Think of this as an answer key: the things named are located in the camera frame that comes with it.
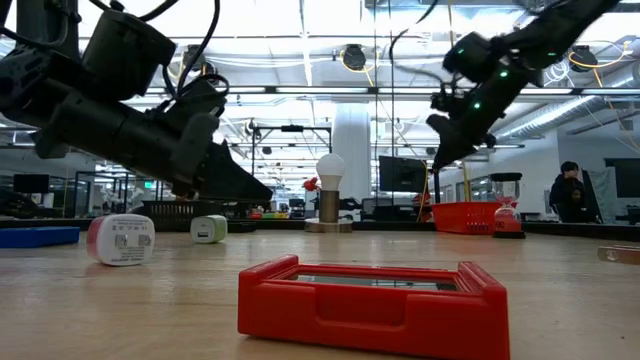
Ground white building column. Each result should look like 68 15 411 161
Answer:
331 102 372 204

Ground black plastic basket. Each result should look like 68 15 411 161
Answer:
142 199 225 232

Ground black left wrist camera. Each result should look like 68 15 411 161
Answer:
162 74 230 132

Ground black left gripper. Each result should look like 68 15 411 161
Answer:
32 89 274 202

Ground yellow hanging cord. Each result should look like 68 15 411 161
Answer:
446 0 472 204

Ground red plastic basket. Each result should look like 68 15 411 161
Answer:
431 201 504 236

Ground brass lamp with white bulb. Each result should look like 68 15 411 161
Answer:
303 152 354 234

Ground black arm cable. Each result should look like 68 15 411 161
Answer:
159 0 222 114
387 0 454 94

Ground pink white wall charger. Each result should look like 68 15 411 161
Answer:
85 213 156 268

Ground red plastic mirror frame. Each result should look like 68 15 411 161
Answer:
236 254 512 360

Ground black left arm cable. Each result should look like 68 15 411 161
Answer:
159 0 222 114

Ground red sand hourglass black caps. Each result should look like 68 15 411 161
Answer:
489 172 527 240

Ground long ceiling light strip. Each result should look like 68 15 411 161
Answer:
144 85 640 97

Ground black monitor on stand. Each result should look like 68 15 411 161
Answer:
378 155 429 194

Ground silver ventilation duct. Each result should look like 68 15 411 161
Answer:
494 94 640 141

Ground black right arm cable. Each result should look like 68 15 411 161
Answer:
387 0 454 94

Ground green white wall charger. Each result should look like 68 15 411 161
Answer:
189 214 229 245

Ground black metal station frame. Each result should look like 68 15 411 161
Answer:
249 124 333 201

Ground black background monitor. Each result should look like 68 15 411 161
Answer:
12 174 51 195

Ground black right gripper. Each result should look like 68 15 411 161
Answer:
426 68 546 172

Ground dark wall screen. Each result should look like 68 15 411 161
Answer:
603 158 640 199

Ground white background machine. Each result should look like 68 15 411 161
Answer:
98 183 145 215

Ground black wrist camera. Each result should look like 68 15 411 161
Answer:
162 74 230 132
428 88 467 116

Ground rose gold mirror frame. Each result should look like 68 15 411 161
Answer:
598 244 640 267

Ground person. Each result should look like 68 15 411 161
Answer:
548 160 600 225

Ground black hanging cable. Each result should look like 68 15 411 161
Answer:
372 0 380 204
388 0 396 159

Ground blue plastic mirror frame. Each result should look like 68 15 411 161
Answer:
0 226 81 250

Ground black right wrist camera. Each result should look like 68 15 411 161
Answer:
428 88 467 116

